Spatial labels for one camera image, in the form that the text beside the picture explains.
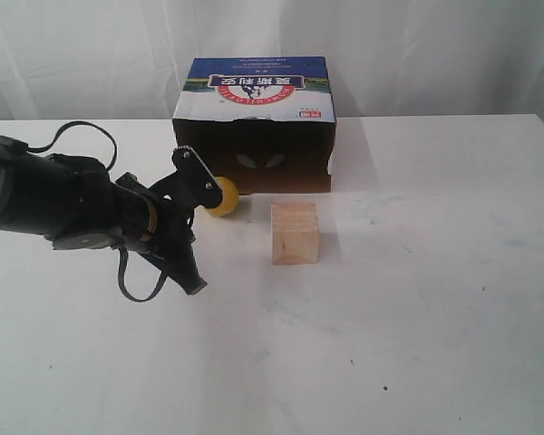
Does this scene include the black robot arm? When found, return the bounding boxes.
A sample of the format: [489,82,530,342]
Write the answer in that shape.
[0,137,223,299]

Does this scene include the white backdrop curtain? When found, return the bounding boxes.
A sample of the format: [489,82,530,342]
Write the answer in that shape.
[0,1,544,120]

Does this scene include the yellow tennis ball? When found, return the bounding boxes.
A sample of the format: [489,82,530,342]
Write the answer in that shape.
[207,177,239,218]

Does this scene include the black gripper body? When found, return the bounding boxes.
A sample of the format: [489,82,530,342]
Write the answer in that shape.
[115,172,195,261]

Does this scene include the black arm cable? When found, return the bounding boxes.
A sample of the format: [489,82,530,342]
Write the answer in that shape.
[24,120,171,304]

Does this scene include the printed cardboard box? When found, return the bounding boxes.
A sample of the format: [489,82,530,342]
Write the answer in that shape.
[172,56,337,194]

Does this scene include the wooden cube block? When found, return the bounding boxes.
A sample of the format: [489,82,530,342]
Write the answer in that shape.
[271,202,320,266]

